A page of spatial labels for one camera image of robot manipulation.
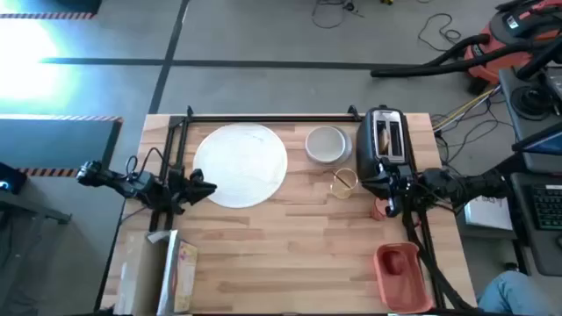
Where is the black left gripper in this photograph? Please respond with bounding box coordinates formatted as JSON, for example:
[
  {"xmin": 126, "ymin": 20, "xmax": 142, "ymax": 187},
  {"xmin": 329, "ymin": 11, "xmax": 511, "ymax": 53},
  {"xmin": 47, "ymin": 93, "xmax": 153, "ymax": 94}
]
[{"xmin": 166, "ymin": 168, "xmax": 219, "ymax": 216}]

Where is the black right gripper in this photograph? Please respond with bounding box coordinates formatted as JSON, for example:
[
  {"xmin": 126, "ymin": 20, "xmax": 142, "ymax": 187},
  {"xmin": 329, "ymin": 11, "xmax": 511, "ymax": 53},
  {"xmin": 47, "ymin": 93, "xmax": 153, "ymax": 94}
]
[{"xmin": 382, "ymin": 169, "xmax": 421, "ymax": 219}]

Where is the white round woven placemat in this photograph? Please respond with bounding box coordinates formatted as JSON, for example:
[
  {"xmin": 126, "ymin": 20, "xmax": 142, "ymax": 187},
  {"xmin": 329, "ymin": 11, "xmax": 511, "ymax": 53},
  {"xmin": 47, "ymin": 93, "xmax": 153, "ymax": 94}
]
[{"xmin": 192, "ymin": 122, "xmax": 289, "ymax": 210}]

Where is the clear glass cup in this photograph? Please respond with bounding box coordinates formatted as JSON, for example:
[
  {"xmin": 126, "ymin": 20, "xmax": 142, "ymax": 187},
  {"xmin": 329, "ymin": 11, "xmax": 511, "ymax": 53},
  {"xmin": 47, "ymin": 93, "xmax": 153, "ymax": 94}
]
[{"xmin": 328, "ymin": 167, "xmax": 359, "ymax": 201}]

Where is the red toy fruit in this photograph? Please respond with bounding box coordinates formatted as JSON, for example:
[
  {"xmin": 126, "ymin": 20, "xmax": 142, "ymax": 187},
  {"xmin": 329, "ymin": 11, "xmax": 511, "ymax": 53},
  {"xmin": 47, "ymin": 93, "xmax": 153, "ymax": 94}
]
[{"xmin": 382, "ymin": 249, "xmax": 407, "ymax": 276}]

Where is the beige ceramic plate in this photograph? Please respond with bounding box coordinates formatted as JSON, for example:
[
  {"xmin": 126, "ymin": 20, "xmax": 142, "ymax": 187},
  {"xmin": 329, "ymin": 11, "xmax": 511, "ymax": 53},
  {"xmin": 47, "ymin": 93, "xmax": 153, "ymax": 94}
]
[{"xmin": 304, "ymin": 125, "xmax": 354, "ymax": 168}]

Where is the white ceramic bowl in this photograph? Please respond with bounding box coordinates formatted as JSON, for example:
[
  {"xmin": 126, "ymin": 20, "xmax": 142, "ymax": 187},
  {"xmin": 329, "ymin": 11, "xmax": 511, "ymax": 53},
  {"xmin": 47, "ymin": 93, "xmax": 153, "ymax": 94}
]
[{"xmin": 305, "ymin": 126, "xmax": 348, "ymax": 164}]

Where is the black toaster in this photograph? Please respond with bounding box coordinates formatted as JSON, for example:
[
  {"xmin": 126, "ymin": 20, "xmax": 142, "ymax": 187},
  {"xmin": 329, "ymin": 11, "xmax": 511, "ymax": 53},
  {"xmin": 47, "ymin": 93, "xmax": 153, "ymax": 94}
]
[{"xmin": 355, "ymin": 104, "xmax": 416, "ymax": 201}]

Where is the terracotta orange tray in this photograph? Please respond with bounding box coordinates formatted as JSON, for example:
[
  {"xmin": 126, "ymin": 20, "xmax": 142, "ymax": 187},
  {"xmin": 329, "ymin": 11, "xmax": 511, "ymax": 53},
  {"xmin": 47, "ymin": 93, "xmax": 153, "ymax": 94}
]
[{"xmin": 372, "ymin": 241, "xmax": 434, "ymax": 314}]

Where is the white paper box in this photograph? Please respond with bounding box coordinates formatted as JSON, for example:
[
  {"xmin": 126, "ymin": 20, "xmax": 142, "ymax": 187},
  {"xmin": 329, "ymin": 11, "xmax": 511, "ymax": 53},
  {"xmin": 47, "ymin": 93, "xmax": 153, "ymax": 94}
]
[{"xmin": 463, "ymin": 194, "xmax": 515, "ymax": 232}]

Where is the grey desk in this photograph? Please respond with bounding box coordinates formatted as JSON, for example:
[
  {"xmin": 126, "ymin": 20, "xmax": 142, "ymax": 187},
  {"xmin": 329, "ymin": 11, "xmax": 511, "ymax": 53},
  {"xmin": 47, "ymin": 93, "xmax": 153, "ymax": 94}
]
[{"xmin": 498, "ymin": 65, "xmax": 562, "ymax": 278}]

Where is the blue mat with hazard tape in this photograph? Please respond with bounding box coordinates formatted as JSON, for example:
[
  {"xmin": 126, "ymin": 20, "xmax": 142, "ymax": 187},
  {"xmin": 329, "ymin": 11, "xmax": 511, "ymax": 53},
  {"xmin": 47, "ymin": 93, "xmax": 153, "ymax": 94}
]
[
  {"xmin": 0, "ymin": 0, "xmax": 103, "ymax": 20},
  {"xmin": 0, "ymin": 114, "xmax": 125, "ymax": 177}
]

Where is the black keyboard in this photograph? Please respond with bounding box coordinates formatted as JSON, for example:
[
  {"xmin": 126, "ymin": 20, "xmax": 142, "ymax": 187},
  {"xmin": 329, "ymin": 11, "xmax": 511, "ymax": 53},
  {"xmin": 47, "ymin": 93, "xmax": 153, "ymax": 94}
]
[{"xmin": 530, "ymin": 183, "xmax": 562, "ymax": 233}]

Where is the dark laptop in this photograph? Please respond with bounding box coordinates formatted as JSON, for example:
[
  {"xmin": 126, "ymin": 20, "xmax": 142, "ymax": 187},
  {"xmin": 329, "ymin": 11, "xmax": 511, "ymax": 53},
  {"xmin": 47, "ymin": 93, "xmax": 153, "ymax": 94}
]
[{"xmin": 510, "ymin": 120, "xmax": 562, "ymax": 176}]

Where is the black headset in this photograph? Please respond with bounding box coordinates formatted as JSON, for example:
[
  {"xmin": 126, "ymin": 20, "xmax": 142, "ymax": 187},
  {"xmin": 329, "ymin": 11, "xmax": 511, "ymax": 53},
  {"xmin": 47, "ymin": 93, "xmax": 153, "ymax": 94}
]
[{"xmin": 510, "ymin": 84, "xmax": 551, "ymax": 120}]

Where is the red shop vacuum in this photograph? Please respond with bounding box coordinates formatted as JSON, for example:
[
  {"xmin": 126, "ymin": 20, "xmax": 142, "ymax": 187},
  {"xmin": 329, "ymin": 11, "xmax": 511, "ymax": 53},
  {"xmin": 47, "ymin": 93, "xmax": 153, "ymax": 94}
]
[{"xmin": 463, "ymin": 0, "xmax": 562, "ymax": 88}]

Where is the grey side bench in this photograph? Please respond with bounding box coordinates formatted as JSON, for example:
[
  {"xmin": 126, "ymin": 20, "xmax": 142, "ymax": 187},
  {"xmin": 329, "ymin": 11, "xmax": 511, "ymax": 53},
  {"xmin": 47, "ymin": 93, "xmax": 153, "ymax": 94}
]
[{"xmin": 0, "ymin": 191, "xmax": 72, "ymax": 316}]

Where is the black device with blue light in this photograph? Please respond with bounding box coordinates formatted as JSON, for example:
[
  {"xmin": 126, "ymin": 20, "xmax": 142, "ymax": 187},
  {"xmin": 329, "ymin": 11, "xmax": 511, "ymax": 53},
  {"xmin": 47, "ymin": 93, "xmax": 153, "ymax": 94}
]
[{"xmin": 0, "ymin": 162, "xmax": 28, "ymax": 195}]

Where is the yellow white cable bundle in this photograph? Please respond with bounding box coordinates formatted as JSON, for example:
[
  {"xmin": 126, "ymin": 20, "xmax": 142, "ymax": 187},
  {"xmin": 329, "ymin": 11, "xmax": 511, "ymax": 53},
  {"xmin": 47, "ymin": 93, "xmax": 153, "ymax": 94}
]
[{"xmin": 431, "ymin": 85, "xmax": 502, "ymax": 133}]

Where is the black vacuum hose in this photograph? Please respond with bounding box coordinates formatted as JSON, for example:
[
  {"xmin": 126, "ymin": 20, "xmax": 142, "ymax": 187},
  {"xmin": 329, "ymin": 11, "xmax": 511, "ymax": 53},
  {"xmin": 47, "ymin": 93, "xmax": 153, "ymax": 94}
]
[
  {"xmin": 420, "ymin": 33, "xmax": 492, "ymax": 69},
  {"xmin": 370, "ymin": 40, "xmax": 546, "ymax": 81}
]

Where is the black floor cable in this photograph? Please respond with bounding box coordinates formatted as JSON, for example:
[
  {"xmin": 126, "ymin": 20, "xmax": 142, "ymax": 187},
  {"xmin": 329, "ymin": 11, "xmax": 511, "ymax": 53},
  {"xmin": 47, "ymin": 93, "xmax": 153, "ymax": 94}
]
[
  {"xmin": 311, "ymin": 0, "xmax": 366, "ymax": 31},
  {"xmin": 416, "ymin": 12, "xmax": 463, "ymax": 54}
]

